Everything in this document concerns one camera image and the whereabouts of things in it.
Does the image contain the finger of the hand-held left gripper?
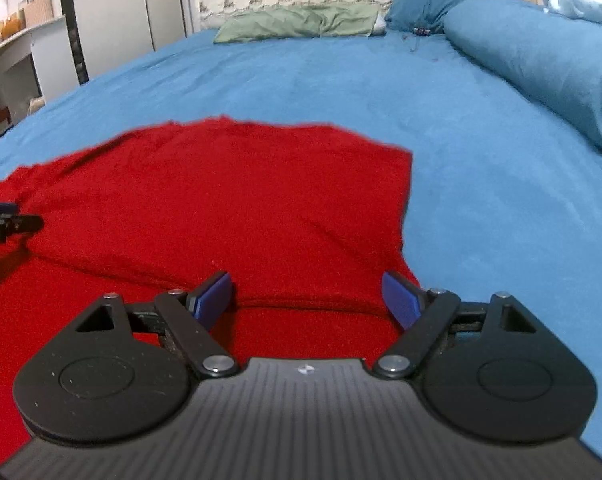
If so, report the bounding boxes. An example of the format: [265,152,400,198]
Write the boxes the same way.
[0,200,44,244]

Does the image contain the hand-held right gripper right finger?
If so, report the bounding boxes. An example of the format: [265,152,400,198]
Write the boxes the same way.
[372,271,538,380]

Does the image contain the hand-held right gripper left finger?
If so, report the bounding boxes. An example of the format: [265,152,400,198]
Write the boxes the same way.
[75,271,240,379]

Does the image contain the red knit garment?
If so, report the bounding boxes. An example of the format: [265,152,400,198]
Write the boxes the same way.
[0,116,422,466]

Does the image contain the white desk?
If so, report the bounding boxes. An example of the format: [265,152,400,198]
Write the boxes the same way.
[0,14,68,126]

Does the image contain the black metal pole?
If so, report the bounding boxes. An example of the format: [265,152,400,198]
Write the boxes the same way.
[57,0,90,86]

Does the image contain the woven basket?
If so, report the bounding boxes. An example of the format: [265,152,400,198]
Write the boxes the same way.
[25,0,54,29]

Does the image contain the blue bed sheet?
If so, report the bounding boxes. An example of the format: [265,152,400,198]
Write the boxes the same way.
[0,24,602,467]

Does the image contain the grey white wardrobe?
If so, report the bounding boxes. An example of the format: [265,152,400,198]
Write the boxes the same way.
[61,0,189,81]

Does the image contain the blue duvet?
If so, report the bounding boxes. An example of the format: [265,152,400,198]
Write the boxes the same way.
[443,0,602,165]

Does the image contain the green pillow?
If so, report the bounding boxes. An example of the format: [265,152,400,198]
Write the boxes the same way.
[213,1,382,44]

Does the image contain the dark blue pillow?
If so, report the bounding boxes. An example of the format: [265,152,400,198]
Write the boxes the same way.
[385,0,476,35]

